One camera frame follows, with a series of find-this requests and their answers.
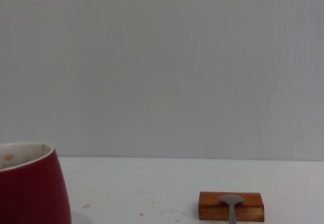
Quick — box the red ceramic cup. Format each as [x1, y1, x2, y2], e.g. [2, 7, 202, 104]
[0, 142, 73, 224]

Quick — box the spoon with light blue handle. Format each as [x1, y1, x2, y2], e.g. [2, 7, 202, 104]
[218, 195, 246, 224]

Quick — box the orange-brown wooden block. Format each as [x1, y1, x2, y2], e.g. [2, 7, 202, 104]
[198, 191, 266, 221]

